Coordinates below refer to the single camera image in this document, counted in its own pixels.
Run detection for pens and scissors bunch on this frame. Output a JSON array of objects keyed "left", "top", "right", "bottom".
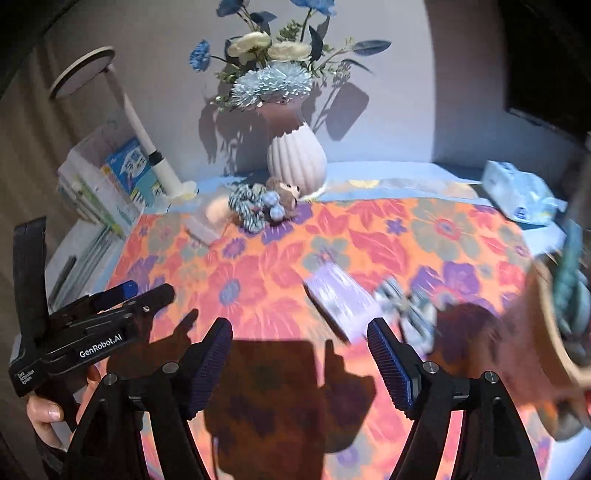
[{"left": 552, "top": 219, "right": 590, "bottom": 366}]

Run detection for pale blue pompom hair tie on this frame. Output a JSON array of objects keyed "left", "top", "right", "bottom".
[{"left": 260, "top": 190, "right": 288, "bottom": 223}]

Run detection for grey white socks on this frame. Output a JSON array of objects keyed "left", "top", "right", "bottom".
[{"left": 183, "top": 199, "right": 232, "bottom": 246}]

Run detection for blue tissue pack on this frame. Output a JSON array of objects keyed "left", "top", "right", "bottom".
[{"left": 480, "top": 160, "right": 567, "bottom": 227}]

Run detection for ribbed pink vase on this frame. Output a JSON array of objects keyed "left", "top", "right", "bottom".
[{"left": 256, "top": 97, "right": 328, "bottom": 199}]

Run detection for row of books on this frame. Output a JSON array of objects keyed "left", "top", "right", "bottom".
[{"left": 58, "top": 117, "right": 163, "bottom": 238}]

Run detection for black monitor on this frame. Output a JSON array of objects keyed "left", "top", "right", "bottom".
[{"left": 498, "top": 0, "right": 590, "bottom": 144}]

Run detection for white desk lamp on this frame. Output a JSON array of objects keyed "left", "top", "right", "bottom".
[{"left": 48, "top": 45, "right": 199, "bottom": 202}]

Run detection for small brown plush hedgehog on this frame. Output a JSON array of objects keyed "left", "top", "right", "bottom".
[{"left": 263, "top": 177, "right": 301, "bottom": 222}]

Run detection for blue white artificial flowers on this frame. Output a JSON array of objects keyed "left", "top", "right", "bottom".
[{"left": 188, "top": 1, "right": 391, "bottom": 111}]

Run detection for silver grey bow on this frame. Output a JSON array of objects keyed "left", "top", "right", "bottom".
[{"left": 374, "top": 277, "right": 440, "bottom": 359}]

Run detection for person left hand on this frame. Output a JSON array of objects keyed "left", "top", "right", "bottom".
[{"left": 25, "top": 363, "right": 103, "bottom": 451}]

